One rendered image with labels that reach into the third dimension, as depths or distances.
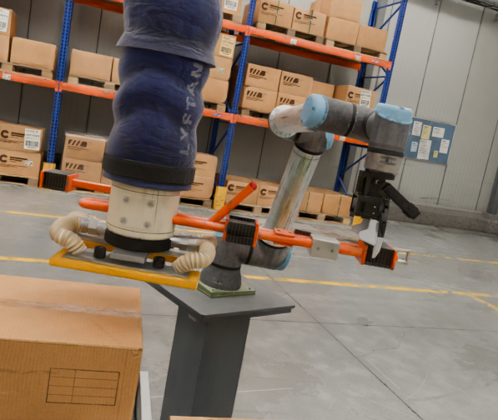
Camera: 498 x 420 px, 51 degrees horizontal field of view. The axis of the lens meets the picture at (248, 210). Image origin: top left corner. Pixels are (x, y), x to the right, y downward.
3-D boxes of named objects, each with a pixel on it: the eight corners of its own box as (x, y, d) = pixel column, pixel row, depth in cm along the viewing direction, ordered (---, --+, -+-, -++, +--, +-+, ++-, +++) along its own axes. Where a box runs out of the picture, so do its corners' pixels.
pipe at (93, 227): (52, 248, 120) (56, 224, 119) (84, 227, 145) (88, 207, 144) (199, 273, 122) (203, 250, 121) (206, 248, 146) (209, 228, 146)
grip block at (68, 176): (37, 187, 152) (40, 170, 151) (48, 184, 161) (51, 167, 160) (67, 192, 153) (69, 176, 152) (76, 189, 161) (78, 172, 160)
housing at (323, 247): (309, 256, 131) (313, 238, 130) (306, 249, 138) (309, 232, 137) (337, 261, 131) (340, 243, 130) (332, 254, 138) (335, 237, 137)
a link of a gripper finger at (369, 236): (354, 254, 130) (358, 218, 132) (377, 258, 130) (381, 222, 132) (357, 252, 127) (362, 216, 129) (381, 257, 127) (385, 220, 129)
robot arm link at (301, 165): (244, 249, 241) (298, 102, 199) (281, 257, 244) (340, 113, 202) (245, 272, 228) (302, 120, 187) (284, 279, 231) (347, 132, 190)
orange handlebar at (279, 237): (31, 202, 128) (32, 187, 127) (70, 187, 158) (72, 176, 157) (399, 267, 132) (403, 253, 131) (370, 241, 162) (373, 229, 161)
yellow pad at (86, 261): (47, 265, 119) (50, 244, 118) (62, 254, 129) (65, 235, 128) (196, 291, 120) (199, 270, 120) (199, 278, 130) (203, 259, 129)
